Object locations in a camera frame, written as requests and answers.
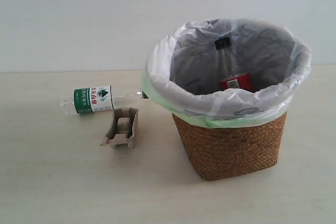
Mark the green label water bottle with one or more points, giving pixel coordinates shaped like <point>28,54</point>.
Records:
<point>99,98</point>

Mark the red label cola bottle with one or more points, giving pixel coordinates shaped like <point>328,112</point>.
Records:
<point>232,77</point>

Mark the white and green bin liner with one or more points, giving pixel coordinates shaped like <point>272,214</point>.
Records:
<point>182,72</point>

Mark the grey cardboard pulp tray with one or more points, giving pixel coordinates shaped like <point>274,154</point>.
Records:
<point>123,128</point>

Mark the woven wicker waste basket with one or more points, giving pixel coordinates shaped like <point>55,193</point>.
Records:
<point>224,153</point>

